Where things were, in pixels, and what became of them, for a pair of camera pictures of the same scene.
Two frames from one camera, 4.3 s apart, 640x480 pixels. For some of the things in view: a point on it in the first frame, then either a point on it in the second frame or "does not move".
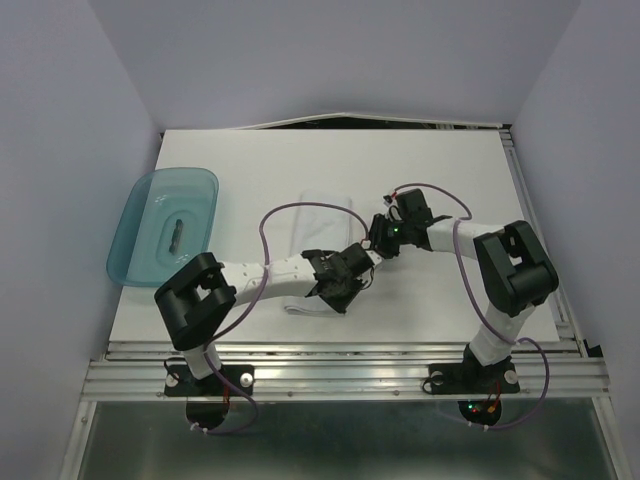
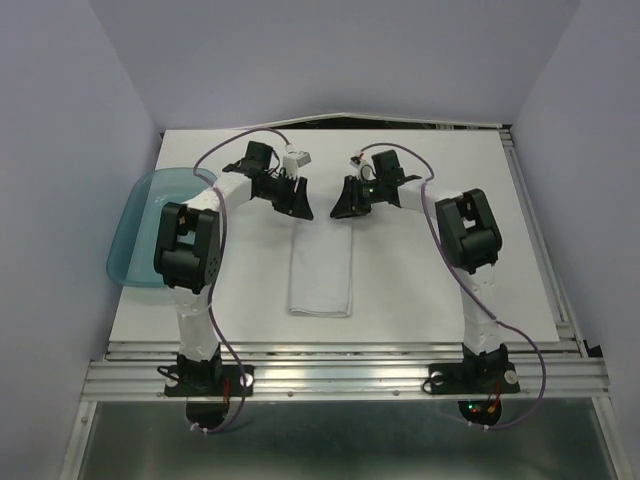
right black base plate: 452,379 does not move
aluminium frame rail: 350,371 does not move
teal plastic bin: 165,220 does not move
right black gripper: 377,238 -> 350,203
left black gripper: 339,305 -> 294,203
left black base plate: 179,381 does not move
